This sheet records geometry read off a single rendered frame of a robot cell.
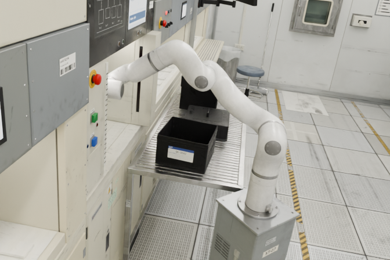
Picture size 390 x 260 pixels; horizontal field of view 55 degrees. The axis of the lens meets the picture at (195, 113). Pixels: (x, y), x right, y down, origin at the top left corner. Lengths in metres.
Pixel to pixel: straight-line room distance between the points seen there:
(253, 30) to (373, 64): 1.93
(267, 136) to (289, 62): 4.73
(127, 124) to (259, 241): 0.99
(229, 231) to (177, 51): 0.86
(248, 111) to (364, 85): 5.06
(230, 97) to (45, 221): 0.83
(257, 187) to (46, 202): 0.87
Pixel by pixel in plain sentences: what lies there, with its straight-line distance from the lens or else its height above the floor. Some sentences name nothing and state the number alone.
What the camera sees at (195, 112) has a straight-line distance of 2.47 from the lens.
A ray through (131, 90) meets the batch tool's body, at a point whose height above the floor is 1.07.
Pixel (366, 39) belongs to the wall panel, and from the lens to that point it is 6.35.
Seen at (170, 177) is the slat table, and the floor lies 0.75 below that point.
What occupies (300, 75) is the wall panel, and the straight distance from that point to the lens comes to 6.29.
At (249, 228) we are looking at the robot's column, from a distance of 1.69.
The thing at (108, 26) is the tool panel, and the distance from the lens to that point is 1.47.
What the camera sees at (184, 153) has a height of 0.86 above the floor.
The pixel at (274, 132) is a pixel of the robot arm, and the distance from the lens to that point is 1.54.
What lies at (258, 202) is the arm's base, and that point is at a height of 0.82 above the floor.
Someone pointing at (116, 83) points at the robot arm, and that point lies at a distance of 1.67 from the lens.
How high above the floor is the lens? 1.78
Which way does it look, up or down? 22 degrees down
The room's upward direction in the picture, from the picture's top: 7 degrees clockwise
